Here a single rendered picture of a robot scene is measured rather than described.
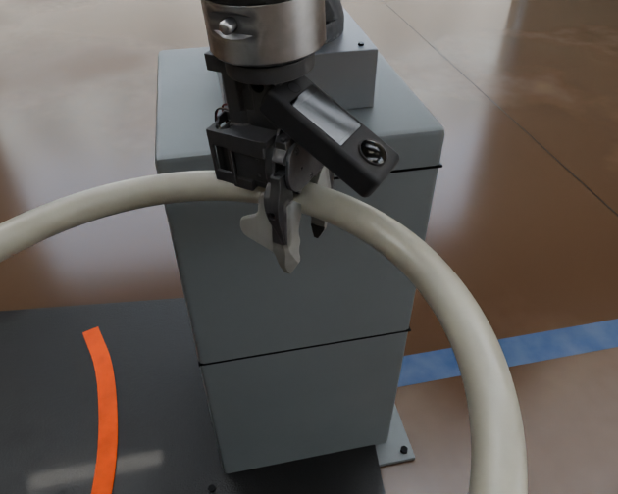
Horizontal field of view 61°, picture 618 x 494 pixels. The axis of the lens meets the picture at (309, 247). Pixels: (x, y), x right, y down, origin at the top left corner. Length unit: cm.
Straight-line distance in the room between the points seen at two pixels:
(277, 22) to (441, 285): 22
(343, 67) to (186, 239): 33
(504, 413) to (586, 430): 121
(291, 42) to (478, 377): 26
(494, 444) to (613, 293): 163
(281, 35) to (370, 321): 68
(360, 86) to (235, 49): 41
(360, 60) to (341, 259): 30
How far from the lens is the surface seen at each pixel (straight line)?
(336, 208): 46
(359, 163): 41
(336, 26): 80
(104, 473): 139
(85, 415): 150
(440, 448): 140
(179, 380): 148
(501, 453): 32
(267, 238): 50
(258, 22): 38
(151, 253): 190
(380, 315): 97
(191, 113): 80
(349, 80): 78
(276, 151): 43
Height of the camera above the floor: 119
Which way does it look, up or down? 40 degrees down
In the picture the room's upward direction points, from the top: straight up
